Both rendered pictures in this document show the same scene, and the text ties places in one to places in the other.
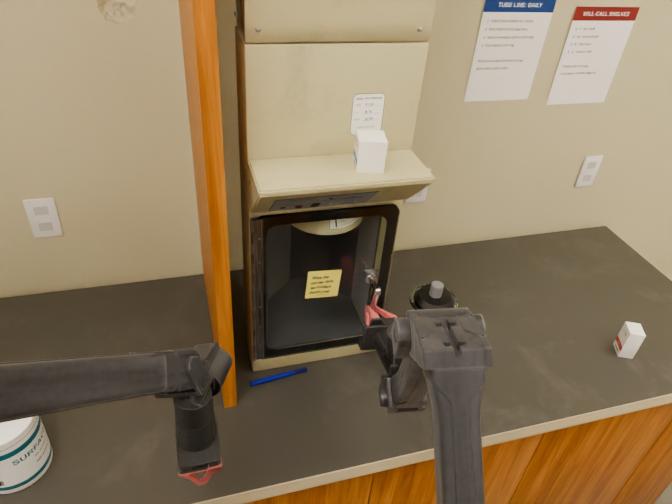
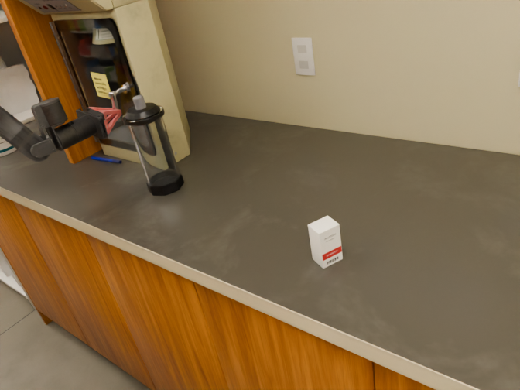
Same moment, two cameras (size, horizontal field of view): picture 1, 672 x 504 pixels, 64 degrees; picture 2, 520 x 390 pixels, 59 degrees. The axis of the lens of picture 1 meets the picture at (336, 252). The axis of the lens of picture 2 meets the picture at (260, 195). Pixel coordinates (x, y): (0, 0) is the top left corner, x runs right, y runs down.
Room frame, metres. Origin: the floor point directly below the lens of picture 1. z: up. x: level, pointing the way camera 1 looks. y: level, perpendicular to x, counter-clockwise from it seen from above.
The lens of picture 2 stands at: (0.63, -1.38, 1.55)
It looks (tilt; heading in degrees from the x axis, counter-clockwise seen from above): 31 degrees down; 63
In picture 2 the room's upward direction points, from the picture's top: 11 degrees counter-clockwise
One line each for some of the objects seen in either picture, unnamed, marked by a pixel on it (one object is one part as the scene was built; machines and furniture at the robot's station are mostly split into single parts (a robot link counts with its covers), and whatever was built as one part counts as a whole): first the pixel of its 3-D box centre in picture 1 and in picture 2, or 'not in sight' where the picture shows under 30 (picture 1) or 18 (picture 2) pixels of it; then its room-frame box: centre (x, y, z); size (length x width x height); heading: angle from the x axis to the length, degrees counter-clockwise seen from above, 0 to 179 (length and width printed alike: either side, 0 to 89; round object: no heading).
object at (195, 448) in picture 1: (196, 429); not in sight; (0.51, 0.20, 1.21); 0.10 x 0.07 x 0.07; 20
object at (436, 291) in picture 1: (435, 295); (141, 108); (0.94, -0.23, 1.18); 0.09 x 0.09 x 0.07
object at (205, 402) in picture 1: (195, 401); not in sight; (0.52, 0.19, 1.27); 0.07 x 0.06 x 0.07; 173
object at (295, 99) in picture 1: (311, 203); (124, 29); (1.04, 0.06, 1.33); 0.32 x 0.25 x 0.77; 110
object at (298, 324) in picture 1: (323, 286); (104, 89); (0.92, 0.02, 1.19); 0.30 x 0.01 x 0.40; 109
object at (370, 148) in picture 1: (369, 151); not in sight; (0.89, -0.04, 1.54); 0.05 x 0.05 x 0.06; 8
